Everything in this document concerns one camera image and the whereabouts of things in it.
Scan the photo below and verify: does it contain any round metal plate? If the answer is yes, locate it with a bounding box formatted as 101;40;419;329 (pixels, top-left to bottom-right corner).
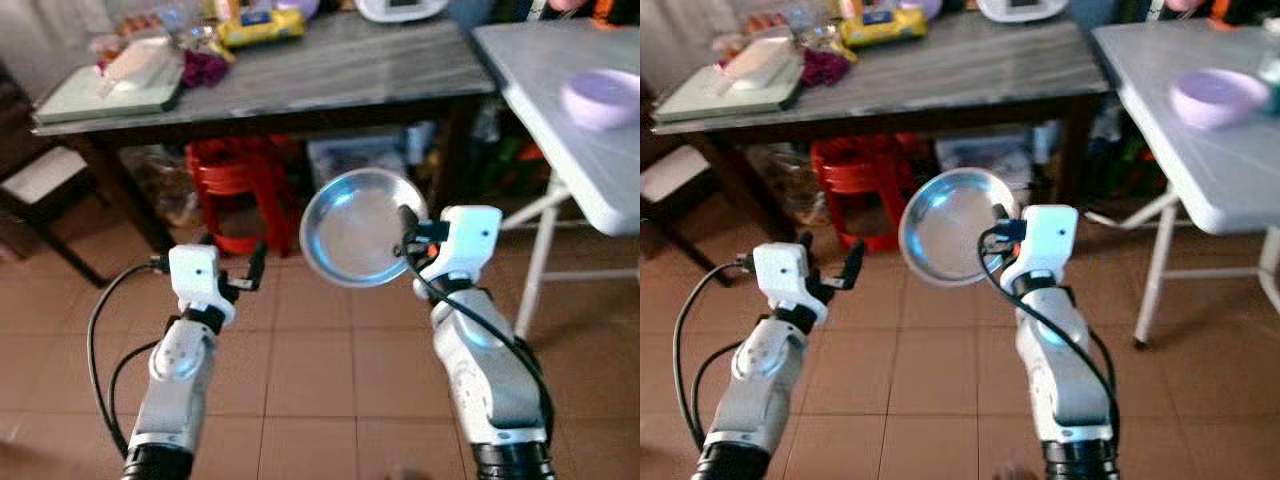
298;167;430;290
897;167;1022;290

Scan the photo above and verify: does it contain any grey lidded storage box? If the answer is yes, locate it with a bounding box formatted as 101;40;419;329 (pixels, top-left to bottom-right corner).
304;134;412;187
934;134;1037;187

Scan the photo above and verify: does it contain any clear plastic bag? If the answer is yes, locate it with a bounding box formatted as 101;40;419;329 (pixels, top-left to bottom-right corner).
119;144;197;227
744;142;817;224

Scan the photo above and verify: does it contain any red plastic stool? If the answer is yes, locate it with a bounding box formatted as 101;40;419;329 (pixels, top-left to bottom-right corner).
184;137;302;257
809;134;917;254

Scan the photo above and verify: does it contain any dark wooden marble-top table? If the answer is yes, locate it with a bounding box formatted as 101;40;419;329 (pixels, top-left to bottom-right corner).
29;10;498;258
649;10;1114;253

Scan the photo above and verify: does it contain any pale green tray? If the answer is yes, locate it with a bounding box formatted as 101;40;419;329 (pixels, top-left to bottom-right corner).
34;61;187;127
654;61;805;124

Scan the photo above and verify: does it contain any purple mesh bag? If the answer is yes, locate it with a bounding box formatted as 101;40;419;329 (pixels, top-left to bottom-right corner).
179;47;234;90
799;47;854;88

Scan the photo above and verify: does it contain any white folding table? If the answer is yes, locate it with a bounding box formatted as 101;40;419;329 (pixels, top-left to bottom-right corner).
1089;22;1280;347
469;22;641;342

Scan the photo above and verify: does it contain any clear bag of food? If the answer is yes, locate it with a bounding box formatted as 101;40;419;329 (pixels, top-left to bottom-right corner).
714;37;802;94
94;37;182;97

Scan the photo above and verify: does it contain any white kitchen appliance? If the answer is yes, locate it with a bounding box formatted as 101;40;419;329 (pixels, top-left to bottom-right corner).
354;0;452;24
974;0;1072;24

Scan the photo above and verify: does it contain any yellow food package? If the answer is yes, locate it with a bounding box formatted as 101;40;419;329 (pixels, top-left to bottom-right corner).
217;7;307;50
837;7;930;50

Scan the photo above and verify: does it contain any purple bowl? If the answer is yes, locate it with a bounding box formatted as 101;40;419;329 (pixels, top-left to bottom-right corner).
1169;67;1272;132
559;67;641;132

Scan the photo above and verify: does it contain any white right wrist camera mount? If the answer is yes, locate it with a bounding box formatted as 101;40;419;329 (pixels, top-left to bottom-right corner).
999;204;1080;294
414;204;504;297

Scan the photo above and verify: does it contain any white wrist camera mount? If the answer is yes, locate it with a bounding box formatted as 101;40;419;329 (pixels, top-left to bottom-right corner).
414;204;504;297
751;241;830;327
999;204;1080;294
167;242;237;327

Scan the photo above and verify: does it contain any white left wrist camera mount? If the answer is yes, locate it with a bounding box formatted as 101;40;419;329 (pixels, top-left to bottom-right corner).
751;241;830;327
167;242;237;327

